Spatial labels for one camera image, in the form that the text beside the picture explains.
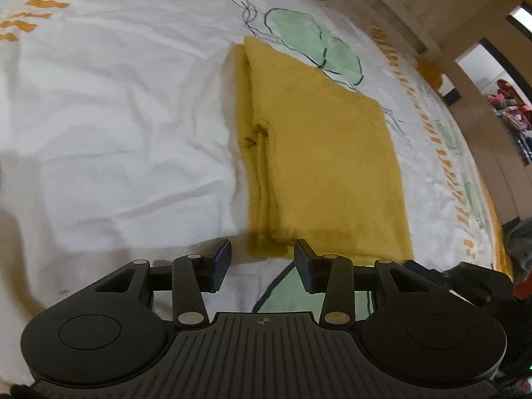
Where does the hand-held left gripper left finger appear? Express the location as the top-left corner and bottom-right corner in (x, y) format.
(95, 238), (232, 328)

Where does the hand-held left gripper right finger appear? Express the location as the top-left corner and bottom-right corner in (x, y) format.
(293, 239), (437, 327)

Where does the yellow knit garment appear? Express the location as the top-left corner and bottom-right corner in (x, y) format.
(233, 35), (415, 263)

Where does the pile of colourful clothes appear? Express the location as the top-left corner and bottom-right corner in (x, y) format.
(484, 78), (532, 164)

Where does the grey cloth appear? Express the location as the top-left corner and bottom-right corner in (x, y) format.
(505, 218), (532, 276)

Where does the white printed bed sheet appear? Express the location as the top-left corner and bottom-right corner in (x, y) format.
(0, 0), (505, 385)

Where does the window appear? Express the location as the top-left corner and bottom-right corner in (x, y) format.
(505, 2), (532, 35)

